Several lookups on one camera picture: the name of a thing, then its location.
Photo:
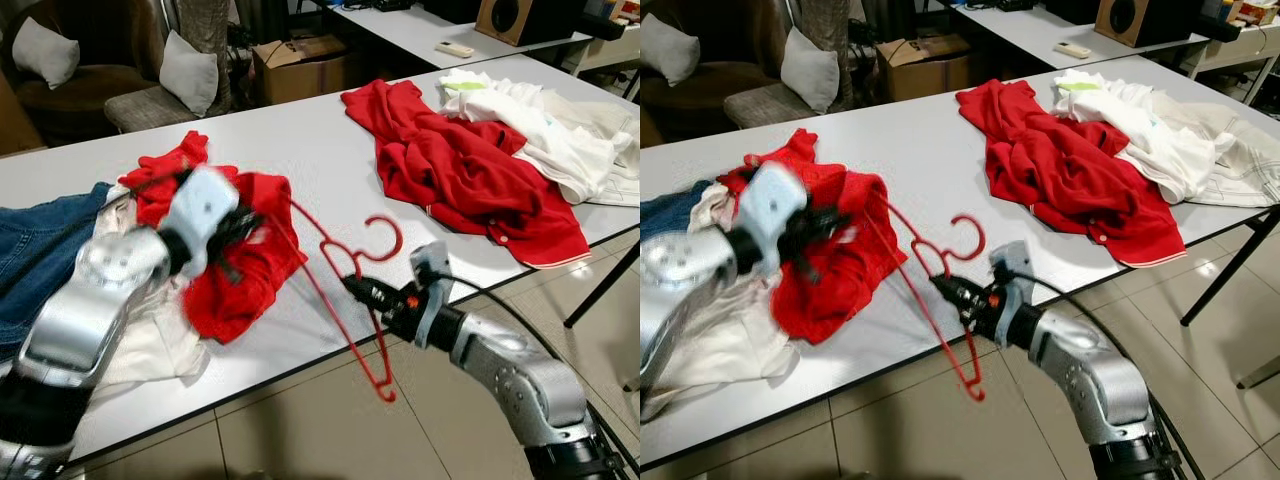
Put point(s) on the red plastic clothes hanger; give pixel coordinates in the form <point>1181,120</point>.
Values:
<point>400,240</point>
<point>984,240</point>

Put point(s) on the red t-shirt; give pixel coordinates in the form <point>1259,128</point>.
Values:
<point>850,300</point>
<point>250,300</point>

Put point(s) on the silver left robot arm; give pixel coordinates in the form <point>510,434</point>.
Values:
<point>680,280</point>
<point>90,290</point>

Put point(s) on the off-white garment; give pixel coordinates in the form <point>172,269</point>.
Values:
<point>150,340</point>
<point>720,350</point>

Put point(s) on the grey patterned chair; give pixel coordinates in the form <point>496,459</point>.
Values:
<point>760,105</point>
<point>140,108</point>

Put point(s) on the red polo shirt white trim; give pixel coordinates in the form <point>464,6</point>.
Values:
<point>450,170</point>
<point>1065,170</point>

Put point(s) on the blue jeans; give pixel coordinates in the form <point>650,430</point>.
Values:
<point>40,250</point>
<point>670,205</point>

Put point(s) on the grey cushion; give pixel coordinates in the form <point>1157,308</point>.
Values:
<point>665,48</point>
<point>190,72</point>
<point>45,52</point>
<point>810,68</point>

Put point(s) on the brown cardboard box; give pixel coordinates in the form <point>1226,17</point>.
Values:
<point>300,70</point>
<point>925,68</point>

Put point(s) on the black table leg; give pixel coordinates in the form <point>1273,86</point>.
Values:
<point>600,285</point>
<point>1230,265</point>

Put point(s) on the cream checked cloth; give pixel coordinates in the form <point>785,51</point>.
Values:
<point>1250,165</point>
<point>620,170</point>

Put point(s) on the brown armchair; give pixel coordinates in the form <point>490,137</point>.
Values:
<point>110,40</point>
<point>735,40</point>

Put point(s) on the white remote control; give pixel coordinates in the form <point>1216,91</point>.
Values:
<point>455,49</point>
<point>1073,49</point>

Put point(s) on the grey metal leg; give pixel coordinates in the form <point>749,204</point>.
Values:
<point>1260,372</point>

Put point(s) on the wooden speaker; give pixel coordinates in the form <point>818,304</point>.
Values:
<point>1140,20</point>
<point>520,20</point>

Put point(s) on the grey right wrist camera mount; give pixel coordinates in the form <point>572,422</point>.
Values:
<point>430,265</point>
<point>1010,265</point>

